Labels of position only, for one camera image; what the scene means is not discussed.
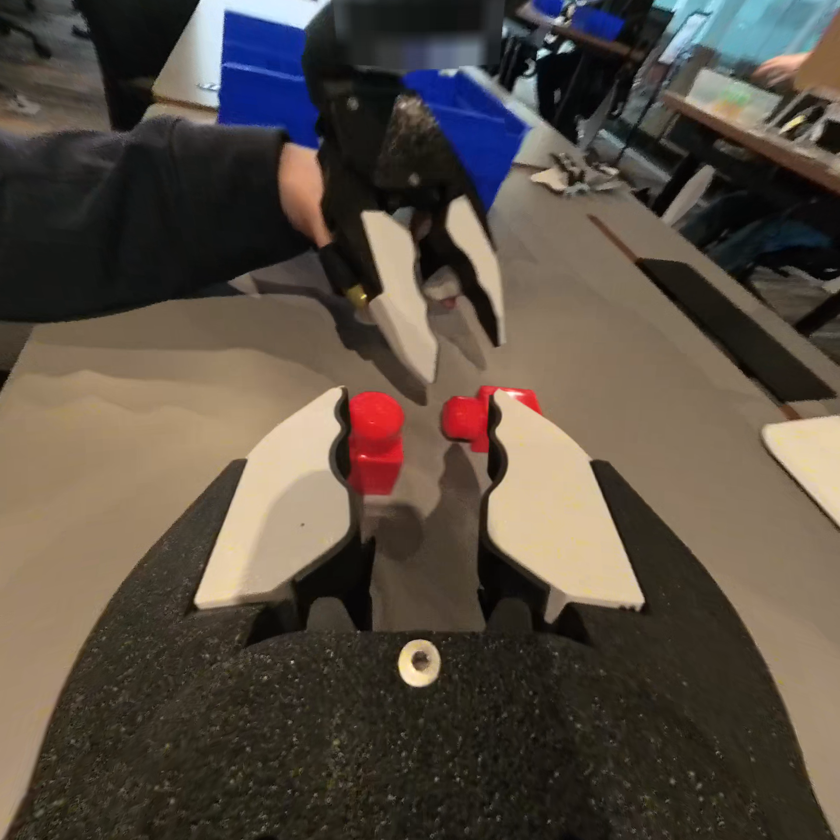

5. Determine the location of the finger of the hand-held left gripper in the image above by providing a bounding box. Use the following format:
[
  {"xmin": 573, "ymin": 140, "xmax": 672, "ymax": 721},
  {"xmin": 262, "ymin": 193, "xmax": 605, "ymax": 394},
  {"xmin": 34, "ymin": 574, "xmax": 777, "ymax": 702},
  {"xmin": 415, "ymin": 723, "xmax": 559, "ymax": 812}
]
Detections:
[
  {"xmin": 360, "ymin": 210, "xmax": 439, "ymax": 385},
  {"xmin": 441, "ymin": 194, "xmax": 508, "ymax": 349}
]

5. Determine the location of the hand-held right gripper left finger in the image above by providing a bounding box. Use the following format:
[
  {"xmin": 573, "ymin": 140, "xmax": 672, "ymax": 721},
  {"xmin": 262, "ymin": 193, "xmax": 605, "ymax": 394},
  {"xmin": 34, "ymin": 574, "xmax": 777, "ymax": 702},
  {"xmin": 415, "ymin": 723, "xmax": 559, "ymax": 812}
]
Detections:
[{"xmin": 193, "ymin": 386, "xmax": 368, "ymax": 610}]

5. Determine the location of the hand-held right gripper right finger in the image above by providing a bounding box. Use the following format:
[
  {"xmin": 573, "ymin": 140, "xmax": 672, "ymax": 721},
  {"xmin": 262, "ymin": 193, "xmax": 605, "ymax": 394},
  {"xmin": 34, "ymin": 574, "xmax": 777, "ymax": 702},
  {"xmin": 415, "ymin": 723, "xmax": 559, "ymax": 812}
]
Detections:
[{"xmin": 480, "ymin": 387, "xmax": 646, "ymax": 626}]

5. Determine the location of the red mega block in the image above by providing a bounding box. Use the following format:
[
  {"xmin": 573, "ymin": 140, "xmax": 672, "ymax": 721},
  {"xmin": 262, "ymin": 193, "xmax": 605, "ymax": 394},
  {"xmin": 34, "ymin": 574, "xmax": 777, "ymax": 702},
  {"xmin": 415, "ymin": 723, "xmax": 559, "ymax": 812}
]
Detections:
[
  {"xmin": 346, "ymin": 392, "xmax": 405, "ymax": 496},
  {"xmin": 441, "ymin": 386, "xmax": 543, "ymax": 454}
]

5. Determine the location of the person's left forearm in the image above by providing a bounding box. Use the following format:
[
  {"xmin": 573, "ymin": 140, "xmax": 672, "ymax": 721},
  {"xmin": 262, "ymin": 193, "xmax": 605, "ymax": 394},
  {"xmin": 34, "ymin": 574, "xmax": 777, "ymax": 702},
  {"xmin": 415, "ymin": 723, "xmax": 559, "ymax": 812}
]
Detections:
[{"xmin": 0, "ymin": 117, "xmax": 311, "ymax": 324}]

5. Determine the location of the person's left hand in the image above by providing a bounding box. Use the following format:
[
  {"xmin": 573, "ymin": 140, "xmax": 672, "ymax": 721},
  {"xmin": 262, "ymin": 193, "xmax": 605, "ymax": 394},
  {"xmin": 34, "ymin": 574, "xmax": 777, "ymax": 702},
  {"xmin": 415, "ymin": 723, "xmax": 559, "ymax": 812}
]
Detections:
[{"xmin": 278, "ymin": 143, "xmax": 333, "ymax": 249}]

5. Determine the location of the gold-tipped black plug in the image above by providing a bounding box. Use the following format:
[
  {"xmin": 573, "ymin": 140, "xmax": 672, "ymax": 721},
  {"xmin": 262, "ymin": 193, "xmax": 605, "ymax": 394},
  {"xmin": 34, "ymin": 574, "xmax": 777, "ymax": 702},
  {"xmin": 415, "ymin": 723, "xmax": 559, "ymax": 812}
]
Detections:
[{"xmin": 319, "ymin": 244, "xmax": 370, "ymax": 308}]

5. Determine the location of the blue plastic bin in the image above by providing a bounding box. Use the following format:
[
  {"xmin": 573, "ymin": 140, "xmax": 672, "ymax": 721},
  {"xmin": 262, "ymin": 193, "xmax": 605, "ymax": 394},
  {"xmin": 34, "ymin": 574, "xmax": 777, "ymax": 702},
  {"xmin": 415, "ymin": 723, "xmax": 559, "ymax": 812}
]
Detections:
[
  {"xmin": 570, "ymin": 5, "xmax": 626, "ymax": 39},
  {"xmin": 403, "ymin": 68, "xmax": 531, "ymax": 212},
  {"xmin": 218, "ymin": 9, "xmax": 324, "ymax": 147}
]

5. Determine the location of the crumpled paper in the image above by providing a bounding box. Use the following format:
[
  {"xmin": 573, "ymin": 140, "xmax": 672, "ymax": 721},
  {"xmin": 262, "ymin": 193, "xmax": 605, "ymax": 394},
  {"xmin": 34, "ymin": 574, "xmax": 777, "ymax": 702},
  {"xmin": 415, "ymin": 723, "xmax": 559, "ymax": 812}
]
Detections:
[{"xmin": 530, "ymin": 152, "xmax": 626, "ymax": 198}]

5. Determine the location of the thin brown strip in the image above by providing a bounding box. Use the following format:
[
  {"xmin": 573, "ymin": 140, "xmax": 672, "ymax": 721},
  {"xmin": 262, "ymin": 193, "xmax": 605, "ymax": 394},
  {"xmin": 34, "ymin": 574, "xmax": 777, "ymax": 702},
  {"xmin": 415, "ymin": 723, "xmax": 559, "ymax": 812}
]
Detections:
[{"xmin": 587, "ymin": 214, "xmax": 639, "ymax": 265}]

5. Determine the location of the white table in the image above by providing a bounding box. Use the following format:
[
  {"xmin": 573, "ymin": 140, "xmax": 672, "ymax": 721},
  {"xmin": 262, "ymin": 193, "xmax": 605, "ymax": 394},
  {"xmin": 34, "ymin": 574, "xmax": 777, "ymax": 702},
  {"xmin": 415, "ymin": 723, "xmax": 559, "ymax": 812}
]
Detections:
[{"xmin": 152, "ymin": 0, "xmax": 329, "ymax": 112}]

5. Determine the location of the white chair part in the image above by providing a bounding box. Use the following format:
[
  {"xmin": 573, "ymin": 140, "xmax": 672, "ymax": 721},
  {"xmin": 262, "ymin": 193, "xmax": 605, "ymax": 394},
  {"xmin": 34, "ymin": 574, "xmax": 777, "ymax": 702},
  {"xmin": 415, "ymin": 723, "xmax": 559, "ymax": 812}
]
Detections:
[{"xmin": 659, "ymin": 164, "xmax": 716, "ymax": 228}]

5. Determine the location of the black foam strip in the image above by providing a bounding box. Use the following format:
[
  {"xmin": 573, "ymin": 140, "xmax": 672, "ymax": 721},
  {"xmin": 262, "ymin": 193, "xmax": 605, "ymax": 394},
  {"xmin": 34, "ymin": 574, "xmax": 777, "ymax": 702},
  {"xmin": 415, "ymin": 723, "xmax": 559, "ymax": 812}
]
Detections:
[{"xmin": 635, "ymin": 257, "xmax": 838, "ymax": 404}]

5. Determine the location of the white board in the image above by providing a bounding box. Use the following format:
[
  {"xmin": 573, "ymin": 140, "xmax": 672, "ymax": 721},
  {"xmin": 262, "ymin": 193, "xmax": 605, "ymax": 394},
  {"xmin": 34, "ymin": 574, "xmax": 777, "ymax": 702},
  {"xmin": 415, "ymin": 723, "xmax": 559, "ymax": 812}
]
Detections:
[{"xmin": 761, "ymin": 415, "xmax": 840, "ymax": 530}]

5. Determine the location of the dark backpack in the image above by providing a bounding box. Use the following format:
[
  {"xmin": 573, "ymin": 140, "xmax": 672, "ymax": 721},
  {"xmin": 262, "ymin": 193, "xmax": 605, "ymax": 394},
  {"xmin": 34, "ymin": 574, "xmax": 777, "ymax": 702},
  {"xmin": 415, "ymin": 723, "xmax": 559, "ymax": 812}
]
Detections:
[{"xmin": 705, "ymin": 197, "xmax": 840, "ymax": 284}]

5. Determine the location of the wooden table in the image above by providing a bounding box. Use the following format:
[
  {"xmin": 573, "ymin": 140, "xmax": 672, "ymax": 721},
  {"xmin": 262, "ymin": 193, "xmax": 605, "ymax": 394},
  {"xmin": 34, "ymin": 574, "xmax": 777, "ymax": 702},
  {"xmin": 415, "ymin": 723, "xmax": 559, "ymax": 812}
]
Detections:
[{"xmin": 659, "ymin": 88, "xmax": 840, "ymax": 195}]

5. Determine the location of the clear plastic container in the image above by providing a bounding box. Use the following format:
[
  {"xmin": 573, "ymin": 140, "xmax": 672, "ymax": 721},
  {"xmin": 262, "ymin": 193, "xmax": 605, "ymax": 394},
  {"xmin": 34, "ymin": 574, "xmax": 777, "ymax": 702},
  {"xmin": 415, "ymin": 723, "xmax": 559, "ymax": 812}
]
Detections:
[{"xmin": 689, "ymin": 66, "xmax": 783, "ymax": 127}]

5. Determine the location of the brown cardboard box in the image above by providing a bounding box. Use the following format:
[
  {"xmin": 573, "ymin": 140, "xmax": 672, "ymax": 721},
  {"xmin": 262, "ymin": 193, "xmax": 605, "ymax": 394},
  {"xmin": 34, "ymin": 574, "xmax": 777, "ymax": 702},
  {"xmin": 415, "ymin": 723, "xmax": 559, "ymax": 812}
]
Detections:
[{"xmin": 793, "ymin": 18, "xmax": 840, "ymax": 94}]

